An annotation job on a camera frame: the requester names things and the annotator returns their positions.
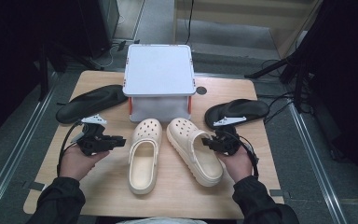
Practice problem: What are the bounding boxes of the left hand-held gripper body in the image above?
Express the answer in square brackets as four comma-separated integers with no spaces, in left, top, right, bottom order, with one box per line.
[76,114,119,157]

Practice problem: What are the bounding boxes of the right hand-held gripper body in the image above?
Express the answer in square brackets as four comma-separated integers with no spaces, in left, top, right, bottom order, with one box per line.
[213,116,247,157]

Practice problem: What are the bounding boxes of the cream clog shoe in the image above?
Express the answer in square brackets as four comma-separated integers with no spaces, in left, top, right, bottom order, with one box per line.
[166,117,225,188]
[128,118,163,196]

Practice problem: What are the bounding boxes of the black flip-flop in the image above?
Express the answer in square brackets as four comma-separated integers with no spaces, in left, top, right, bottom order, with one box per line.
[55,84,129,125]
[204,98,270,130]

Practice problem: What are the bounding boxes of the white two-tier shoe rack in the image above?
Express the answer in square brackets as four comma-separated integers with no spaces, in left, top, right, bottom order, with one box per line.
[122,44,198,123]

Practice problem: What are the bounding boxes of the person's left hand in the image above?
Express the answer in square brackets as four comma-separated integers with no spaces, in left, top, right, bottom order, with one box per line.
[59,144,110,182]

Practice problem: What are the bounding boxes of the person's right hand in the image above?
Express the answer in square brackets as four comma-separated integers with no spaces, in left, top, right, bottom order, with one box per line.
[217,148,255,184]

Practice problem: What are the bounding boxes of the black tape strip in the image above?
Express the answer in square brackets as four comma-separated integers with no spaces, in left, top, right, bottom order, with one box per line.
[269,189,292,199]
[21,181,47,191]

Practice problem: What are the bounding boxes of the black tripod stand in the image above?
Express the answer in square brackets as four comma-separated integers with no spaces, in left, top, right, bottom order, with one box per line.
[244,46,311,113]

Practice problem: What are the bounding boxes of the person's grey clothing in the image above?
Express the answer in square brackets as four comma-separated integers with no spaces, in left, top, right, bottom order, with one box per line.
[116,217,208,224]

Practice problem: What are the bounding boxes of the black cabinet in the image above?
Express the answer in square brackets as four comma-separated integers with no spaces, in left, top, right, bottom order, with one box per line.
[77,0,120,59]

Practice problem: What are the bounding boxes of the black curtain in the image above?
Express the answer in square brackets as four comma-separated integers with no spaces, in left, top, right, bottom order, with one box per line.
[304,0,358,188]
[0,0,49,146]

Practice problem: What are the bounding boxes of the right hand-held gripper cable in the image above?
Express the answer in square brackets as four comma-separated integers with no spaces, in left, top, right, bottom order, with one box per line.
[229,130,260,179]

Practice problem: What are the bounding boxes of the black floor cables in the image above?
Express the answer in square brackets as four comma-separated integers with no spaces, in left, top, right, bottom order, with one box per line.
[262,91,296,124]

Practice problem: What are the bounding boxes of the white floor cable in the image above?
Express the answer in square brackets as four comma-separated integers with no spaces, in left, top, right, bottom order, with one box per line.
[89,45,120,69]

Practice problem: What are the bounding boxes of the metal floor rail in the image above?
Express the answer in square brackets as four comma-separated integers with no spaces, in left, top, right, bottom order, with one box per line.
[287,102,348,224]
[0,71,59,218]

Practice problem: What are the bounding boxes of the black hanging cable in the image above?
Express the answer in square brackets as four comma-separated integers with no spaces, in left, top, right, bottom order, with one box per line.
[185,0,195,45]

